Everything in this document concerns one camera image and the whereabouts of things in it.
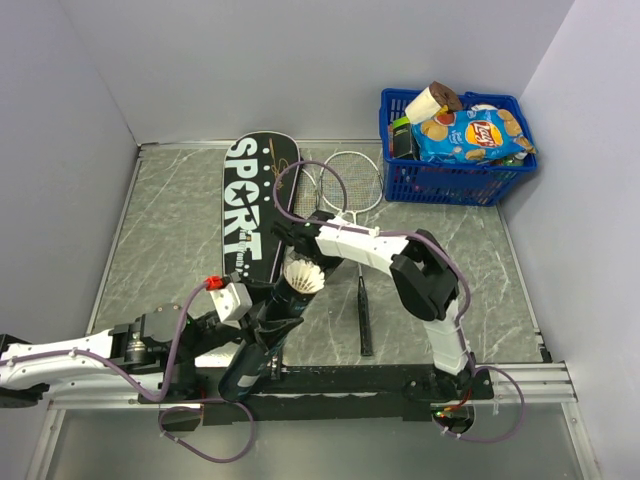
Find white shuttlecock front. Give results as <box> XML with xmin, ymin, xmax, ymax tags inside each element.
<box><xmin>283</xmin><ymin>259</ymin><xmax>325</xmax><ymax>294</ymax></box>

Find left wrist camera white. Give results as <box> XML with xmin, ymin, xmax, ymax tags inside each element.
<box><xmin>205</xmin><ymin>272</ymin><xmax>253</xmax><ymax>329</ymax></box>

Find cream brown snack package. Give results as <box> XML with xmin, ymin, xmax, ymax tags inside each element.
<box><xmin>405</xmin><ymin>81</ymin><xmax>463</xmax><ymax>124</ymax></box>

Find black green box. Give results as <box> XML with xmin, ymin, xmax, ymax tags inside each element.
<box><xmin>389</xmin><ymin>116</ymin><xmax>419</xmax><ymax>160</ymax></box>

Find white badminton racket right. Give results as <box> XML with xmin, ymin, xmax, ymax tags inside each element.
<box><xmin>319</xmin><ymin>151</ymin><xmax>383</xmax><ymax>357</ymax></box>

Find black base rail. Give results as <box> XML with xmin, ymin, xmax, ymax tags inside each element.
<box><xmin>137</xmin><ymin>364</ymin><xmax>496</xmax><ymax>426</ymax></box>

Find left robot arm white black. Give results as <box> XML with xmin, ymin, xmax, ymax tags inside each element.
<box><xmin>1</xmin><ymin>276</ymin><xmax>318</xmax><ymax>408</ymax></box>

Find blue plastic basket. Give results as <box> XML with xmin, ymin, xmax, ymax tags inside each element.
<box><xmin>379</xmin><ymin>88</ymin><xmax>537</xmax><ymax>206</ymax></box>

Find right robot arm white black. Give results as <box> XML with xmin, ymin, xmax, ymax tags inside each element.
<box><xmin>271</xmin><ymin>211</ymin><xmax>476</xmax><ymax>398</ymax></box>

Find white badminton racket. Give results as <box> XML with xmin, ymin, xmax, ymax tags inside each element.
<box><xmin>319</xmin><ymin>151</ymin><xmax>383</xmax><ymax>357</ymax></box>
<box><xmin>292</xmin><ymin>167</ymin><xmax>320</xmax><ymax>218</ymax></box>

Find blue chips bag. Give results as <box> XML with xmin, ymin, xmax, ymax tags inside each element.
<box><xmin>412</xmin><ymin>108</ymin><xmax>536</xmax><ymax>164</ymax></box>

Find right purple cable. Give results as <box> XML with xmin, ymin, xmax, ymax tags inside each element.
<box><xmin>272</xmin><ymin>160</ymin><xmax>526</xmax><ymax>444</ymax></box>

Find white badminton racket left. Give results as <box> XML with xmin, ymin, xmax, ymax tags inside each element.
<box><xmin>292</xmin><ymin>167</ymin><xmax>320</xmax><ymax>218</ymax></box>

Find purple cable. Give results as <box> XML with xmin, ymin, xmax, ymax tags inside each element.
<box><xmin>272</xmin><ymin>160</ymin><xmax>526</xmax><ymax>444</ymax></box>
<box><xmin>0</xmin><ymin>282</ymin><xmax>221</xmax><ymax>404</ymax></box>

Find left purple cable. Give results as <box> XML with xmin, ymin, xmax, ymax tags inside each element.
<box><xmin>0</xmin><ymin>282</ymin><xmax>221</xmax><ymax>404</ymax></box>

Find black racket bag SPORT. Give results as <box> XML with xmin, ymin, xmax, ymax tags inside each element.
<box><xmin>222</xmin><ymin>131</ymin><xmax>301</xmax><ymax>282</ymax></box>

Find black shuttlecock tube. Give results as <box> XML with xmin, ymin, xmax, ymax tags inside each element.
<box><xmin>218</xmin><ymin>275</ymin><xmax>317</xmax><ymax>402</ymax></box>

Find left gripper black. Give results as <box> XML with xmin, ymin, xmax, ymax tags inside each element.
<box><xmin>174</xmin><ymin>271</ymin><xmax>304</xmax><ymax>364</ymax></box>

